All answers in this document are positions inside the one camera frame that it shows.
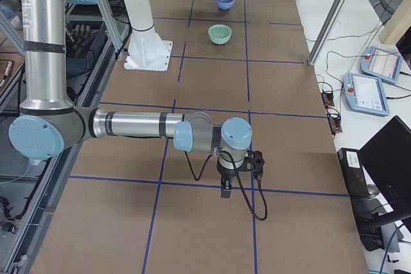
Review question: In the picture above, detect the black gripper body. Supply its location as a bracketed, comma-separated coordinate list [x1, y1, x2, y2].
[216, 157, 236, 185]

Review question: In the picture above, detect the blue bowl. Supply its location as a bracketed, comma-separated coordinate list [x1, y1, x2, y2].
[215, 0, 236, 10]

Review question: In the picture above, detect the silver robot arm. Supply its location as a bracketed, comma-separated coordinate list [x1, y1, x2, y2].
[8, 0, 252, 198]

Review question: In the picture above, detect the green bowl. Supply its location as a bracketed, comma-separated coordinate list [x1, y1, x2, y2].
[208, 24, 232, 45]

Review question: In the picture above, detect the near orange connector block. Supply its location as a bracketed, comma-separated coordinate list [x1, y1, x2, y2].
[326, 107, 342, 136]

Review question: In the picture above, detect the orange connector block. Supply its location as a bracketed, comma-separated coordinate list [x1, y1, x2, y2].
[320, 81, 335, 107]
[326, 107, 342, 136]

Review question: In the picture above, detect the far orange connector block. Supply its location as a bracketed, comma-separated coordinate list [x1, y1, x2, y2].
[320, 81, 335, 107]

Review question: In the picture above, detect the black desktop computer box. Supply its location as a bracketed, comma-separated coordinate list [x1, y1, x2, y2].
[337, 148, 371, 198]

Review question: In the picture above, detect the near teach pendant tablet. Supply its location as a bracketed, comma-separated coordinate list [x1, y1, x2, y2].
[343, 73, 390, 117]

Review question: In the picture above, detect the teach pendant tablet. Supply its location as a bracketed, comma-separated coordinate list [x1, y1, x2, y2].
[343, 73, 390, 117]
[360, 46, 403, 84]

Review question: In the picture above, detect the black monitor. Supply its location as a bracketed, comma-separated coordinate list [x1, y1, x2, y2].
[358, 116, 410, 220]

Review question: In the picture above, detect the far teach pendant tablet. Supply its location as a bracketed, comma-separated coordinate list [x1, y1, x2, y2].
[360, 46, 403, 84]

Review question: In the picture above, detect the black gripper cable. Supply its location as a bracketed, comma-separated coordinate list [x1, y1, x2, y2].
[184, 150, 268, 222]

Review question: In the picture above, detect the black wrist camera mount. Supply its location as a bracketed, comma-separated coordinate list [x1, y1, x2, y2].
[238, 150, 265, 175]

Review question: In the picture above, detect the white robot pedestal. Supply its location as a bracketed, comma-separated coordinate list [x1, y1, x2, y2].
[124, 0, 173, 72]

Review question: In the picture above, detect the aluminium frame post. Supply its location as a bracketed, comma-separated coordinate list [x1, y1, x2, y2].
[308, 0, 347, 65]

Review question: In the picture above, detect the aluminium side rail frame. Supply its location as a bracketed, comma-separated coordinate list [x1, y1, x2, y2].
[1, 26, 123, 273]

